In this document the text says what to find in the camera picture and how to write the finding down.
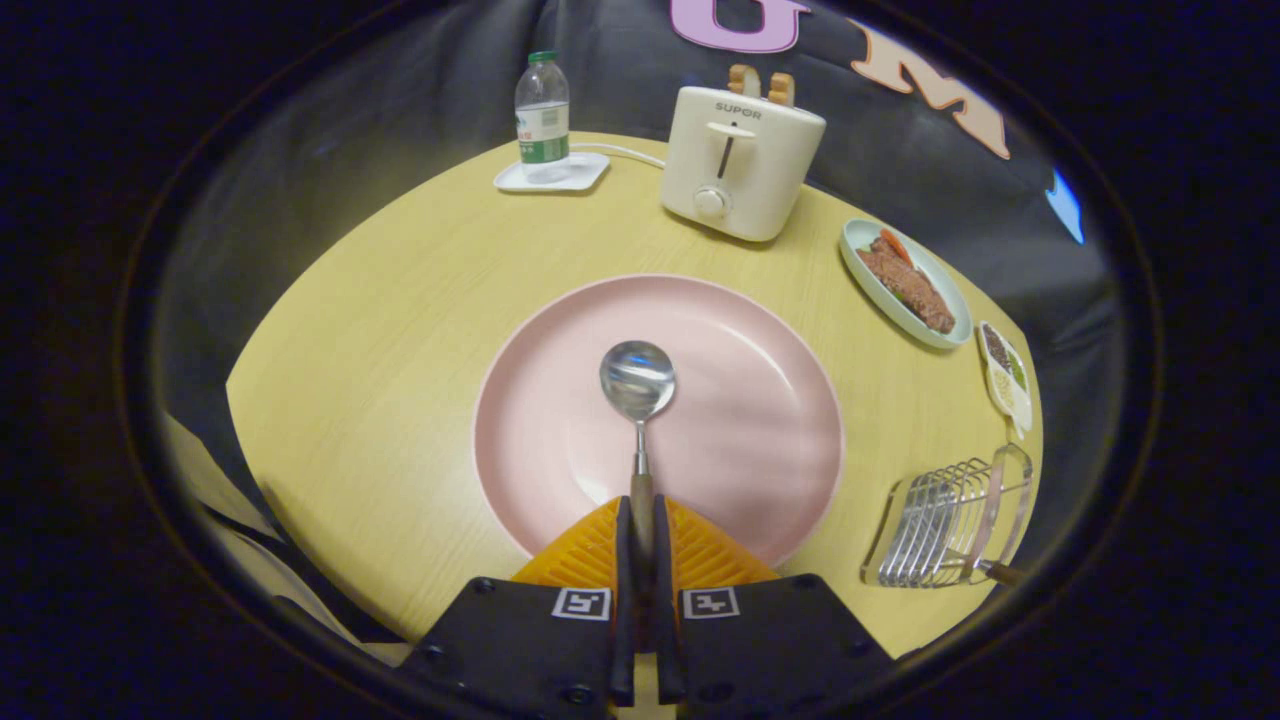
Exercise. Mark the white toaster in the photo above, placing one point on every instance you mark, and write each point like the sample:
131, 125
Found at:
760, 170

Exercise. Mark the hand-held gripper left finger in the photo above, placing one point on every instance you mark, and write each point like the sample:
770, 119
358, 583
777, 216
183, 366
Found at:
624, 620

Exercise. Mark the pink plate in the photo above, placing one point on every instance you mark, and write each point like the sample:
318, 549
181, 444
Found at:
750, 420

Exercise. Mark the red carrot slice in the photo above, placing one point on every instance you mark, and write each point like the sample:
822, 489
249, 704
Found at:
895, 245

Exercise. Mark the white square coaster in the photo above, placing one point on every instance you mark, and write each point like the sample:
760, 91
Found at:
585, 172

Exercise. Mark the beige grains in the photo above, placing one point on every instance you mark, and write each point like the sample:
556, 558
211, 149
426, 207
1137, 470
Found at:
1004, 390

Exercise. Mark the clear plastic water bottle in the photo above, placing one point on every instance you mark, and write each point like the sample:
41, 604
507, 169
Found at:
542, 110

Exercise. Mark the pale green plate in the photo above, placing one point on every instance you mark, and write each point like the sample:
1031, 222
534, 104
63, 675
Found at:
865, 265

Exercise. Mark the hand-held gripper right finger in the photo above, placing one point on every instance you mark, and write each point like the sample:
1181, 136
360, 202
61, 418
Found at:
665, 640

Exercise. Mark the green grains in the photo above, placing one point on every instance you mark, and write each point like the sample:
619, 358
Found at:
1017, 370

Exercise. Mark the white divided condiment dish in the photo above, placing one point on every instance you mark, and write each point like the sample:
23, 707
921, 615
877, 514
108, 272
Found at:
1019, 418

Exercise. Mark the brown meat slice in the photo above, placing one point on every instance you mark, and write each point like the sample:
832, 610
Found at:
905, 285

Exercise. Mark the dark brown grains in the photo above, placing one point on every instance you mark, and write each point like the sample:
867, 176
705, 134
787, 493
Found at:
996, 348

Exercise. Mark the toast slice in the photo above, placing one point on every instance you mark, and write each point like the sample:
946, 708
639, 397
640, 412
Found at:
781, 90
743, 80

